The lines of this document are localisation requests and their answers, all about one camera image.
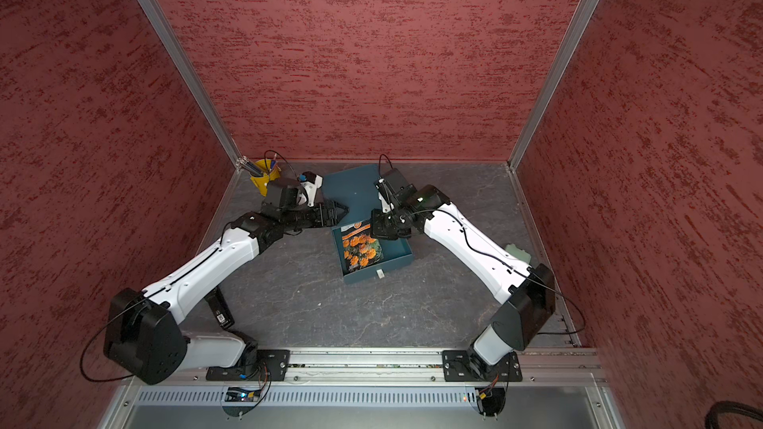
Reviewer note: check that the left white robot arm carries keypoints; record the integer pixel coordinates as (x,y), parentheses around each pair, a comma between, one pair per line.
(143,335)

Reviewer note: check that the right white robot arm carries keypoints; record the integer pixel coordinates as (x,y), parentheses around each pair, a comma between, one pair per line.
(527,294)

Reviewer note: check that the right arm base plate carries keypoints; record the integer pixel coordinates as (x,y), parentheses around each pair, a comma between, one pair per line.
(464,367)

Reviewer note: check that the right corner aluminium post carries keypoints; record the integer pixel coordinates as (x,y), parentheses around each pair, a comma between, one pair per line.
(572,37)

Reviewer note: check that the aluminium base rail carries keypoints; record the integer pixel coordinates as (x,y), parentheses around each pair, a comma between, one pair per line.
(376,378)

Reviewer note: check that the left corner aluminium post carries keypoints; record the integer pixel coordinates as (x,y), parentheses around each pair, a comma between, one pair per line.
(163,29)

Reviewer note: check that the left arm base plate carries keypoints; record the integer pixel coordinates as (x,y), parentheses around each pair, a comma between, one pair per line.
(262,364)

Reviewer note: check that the green pencil sharpener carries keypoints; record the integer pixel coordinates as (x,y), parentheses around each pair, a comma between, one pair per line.
(518,253)

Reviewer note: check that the orange flower seed bag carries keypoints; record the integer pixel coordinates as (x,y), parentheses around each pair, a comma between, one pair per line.
(358,248)

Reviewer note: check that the yellow pen cup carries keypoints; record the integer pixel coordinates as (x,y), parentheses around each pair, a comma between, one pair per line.
(262,184)

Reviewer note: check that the pens in cup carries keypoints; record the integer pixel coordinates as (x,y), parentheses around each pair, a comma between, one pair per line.
(257,169)

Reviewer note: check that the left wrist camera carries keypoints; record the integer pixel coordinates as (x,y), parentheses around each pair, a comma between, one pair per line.
(311,184)

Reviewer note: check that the teal top drawer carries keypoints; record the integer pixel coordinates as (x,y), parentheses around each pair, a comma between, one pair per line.
(396,255)

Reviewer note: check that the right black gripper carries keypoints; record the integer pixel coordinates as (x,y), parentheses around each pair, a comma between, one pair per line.
(380,228)

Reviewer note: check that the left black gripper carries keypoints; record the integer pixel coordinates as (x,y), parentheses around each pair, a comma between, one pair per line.
(321,210)

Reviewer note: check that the corner aluminium post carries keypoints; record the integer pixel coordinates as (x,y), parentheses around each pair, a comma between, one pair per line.
(572,37)
(163,29)

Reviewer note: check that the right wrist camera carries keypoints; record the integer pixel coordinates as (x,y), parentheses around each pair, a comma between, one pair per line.
(394,189)

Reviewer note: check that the teal drawer cabinet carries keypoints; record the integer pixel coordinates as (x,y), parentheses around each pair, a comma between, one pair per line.
(355,189)

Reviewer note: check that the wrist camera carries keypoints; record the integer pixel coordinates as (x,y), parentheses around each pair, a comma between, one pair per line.
(311,184)
(394,189)

